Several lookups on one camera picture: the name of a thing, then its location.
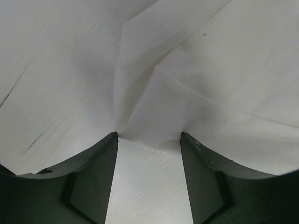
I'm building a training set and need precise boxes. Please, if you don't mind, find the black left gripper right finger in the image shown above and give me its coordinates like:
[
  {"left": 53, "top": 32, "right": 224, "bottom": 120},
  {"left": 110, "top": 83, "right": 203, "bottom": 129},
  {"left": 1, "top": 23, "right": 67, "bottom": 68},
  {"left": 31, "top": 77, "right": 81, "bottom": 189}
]
[{"left": 180, "top": 133, "right": 299, "bottom": 224}]

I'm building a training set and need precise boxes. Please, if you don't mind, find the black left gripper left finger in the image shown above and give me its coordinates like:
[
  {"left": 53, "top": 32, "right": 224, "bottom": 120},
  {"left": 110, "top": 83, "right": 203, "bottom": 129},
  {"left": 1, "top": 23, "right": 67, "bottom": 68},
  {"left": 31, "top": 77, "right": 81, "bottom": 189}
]
[{"left": 0, "top": 132, "right": 118, "bottom": 224}]

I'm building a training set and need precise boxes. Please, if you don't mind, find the plain white t-shirt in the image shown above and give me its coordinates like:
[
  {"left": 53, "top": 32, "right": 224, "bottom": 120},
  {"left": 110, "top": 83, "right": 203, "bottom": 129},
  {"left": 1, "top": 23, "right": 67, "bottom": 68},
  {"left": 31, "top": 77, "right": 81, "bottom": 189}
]
[{"left": 113, "top": 0, "right": 299, "bottom": 175}]

